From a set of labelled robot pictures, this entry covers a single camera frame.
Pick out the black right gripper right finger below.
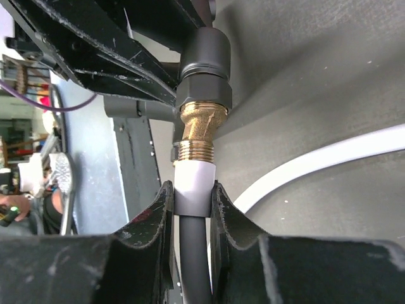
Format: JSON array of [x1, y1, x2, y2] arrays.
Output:
[[210, 183, 404, 303]]

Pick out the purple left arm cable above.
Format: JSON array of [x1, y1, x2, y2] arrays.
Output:
[[0, 79, 99, 112]]

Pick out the white flexible hose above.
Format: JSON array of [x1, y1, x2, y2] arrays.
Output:
[[173, 123, 405, 304]]

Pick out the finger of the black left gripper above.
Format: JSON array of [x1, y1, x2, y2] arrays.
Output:
[[9, 1, 209, 105]]

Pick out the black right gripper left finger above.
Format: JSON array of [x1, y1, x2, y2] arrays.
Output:
[[1, 181, 174, 303]]

